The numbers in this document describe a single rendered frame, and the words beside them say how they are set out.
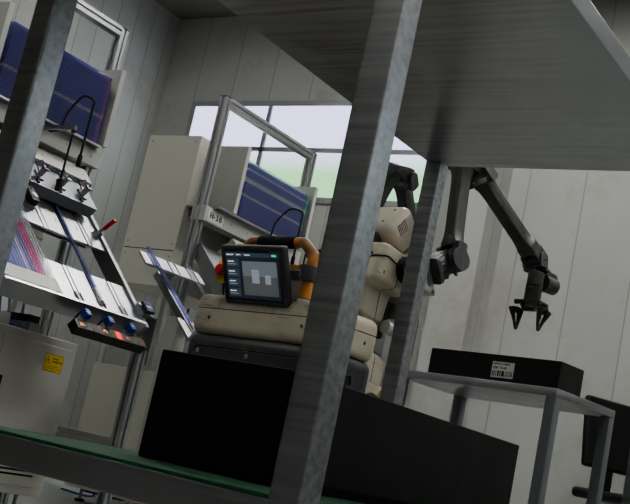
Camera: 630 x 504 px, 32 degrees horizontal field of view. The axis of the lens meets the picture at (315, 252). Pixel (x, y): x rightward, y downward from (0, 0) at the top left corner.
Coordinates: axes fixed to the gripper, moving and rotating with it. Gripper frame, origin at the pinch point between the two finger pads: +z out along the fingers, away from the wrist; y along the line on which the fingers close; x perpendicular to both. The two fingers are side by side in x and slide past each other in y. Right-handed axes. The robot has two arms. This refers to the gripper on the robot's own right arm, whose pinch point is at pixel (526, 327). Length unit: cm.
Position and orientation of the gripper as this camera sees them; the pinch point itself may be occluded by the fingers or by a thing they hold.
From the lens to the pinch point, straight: 377.0
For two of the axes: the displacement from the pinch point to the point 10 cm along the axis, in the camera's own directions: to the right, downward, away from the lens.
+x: -6.4, -3.1, -7.0
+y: -7.3, -0.2, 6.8
